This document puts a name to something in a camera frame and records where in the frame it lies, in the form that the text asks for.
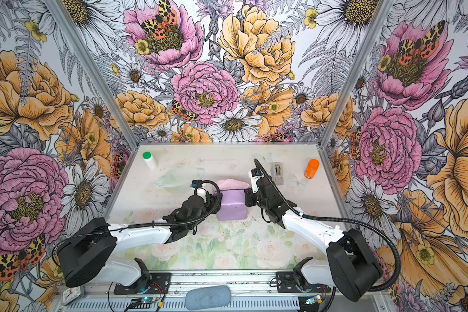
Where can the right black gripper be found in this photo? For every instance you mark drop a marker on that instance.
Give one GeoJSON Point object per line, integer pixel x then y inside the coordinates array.
{"type": "Point", "coordinates": [249, 194]}

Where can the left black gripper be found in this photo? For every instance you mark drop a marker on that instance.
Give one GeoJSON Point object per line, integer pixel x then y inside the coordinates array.
{"type": "Point", "coordinates": [212, 203]}

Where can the pink wrapping paper sheet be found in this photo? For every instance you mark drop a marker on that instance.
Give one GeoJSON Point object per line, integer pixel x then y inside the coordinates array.
{"type": "Point", "coordinates": [232, 206]}

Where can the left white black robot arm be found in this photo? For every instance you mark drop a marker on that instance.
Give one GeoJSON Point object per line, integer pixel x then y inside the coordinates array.
{"type": "Point", "coordinates": [91, 255]}

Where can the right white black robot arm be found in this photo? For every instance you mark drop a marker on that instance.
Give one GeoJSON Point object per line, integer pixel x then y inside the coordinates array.
{"type": "Point", "coordinates": [349, 266]}

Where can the grey tape dispenser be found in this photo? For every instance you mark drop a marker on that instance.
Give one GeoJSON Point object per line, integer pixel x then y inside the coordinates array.
{"type": "Point", "coordinates": [277, 173]}

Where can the orange bottle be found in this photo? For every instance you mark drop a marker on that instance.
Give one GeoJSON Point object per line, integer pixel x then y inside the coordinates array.
{"type": "Point", "coordinates": [311, 168]}

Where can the white bottle green cap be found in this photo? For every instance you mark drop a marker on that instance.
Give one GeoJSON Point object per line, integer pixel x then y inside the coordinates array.
{"type": "Point", "coordinates": [149, 160]}

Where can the grey foam pad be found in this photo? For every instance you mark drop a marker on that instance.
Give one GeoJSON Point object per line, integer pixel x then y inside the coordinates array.
{"type": "Point", "coordinates": [208, 298]}

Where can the aluminium front rail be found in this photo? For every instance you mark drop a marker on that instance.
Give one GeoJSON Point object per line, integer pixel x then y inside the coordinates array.
{"type": "Point", "coordinates": [240, 282]}

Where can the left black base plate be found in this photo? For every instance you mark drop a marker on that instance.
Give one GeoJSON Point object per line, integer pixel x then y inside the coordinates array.
{"type": "Point", "coordinates": [154, 283]}

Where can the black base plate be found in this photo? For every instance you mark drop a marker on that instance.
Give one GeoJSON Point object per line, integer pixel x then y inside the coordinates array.
{"type": "Point", "coordinates": [154, 283]}
{"type": "Point", "coordinates": [292, 282]}

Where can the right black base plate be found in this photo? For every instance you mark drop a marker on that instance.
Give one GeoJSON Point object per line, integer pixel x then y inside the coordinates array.
{"type": "Point", "coordinates": [292, 282]}

